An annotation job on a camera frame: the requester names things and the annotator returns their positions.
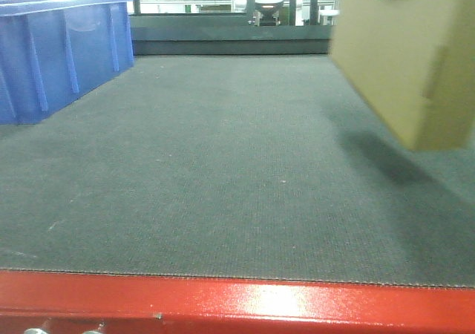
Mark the tan cardboard box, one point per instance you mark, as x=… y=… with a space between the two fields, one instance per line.
x=412 y=62

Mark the dark green conveyor belt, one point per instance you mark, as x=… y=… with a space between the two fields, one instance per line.
x=267 y=167

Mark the blue plastic crate on conveyor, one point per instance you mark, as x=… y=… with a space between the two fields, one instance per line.
x=55 y=51

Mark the dark conveyor end rail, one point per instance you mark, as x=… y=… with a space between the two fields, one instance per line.
x=226 y=34

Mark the red metal conveyor frame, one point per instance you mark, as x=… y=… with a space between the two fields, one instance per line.
x=48 y=302

